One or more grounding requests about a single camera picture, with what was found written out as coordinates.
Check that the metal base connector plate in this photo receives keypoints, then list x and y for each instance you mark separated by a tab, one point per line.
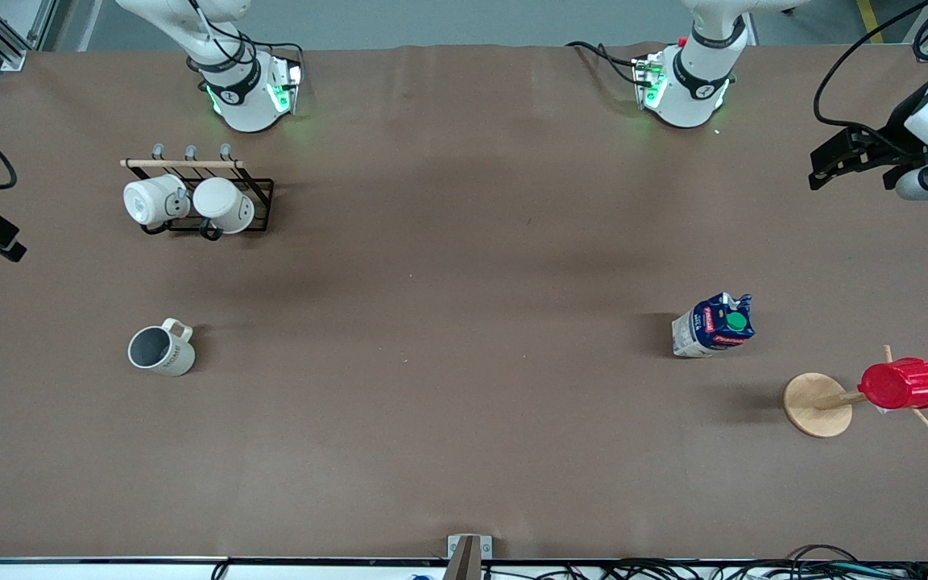
287	87
648	80

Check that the red plastic cup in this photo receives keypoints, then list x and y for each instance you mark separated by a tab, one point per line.
903	385

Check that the white mug grey inside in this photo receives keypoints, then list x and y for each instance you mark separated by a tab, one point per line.
159	353

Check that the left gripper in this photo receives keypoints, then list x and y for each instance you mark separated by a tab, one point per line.
892	138

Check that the blue white milk carton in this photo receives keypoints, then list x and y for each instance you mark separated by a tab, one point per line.
714	329

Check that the wooden mug tree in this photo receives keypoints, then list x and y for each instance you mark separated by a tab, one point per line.
814	403

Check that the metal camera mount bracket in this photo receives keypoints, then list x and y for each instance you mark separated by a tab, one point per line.
468	556

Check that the white hanging mug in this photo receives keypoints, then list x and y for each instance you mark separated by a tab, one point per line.
222	203
150	201

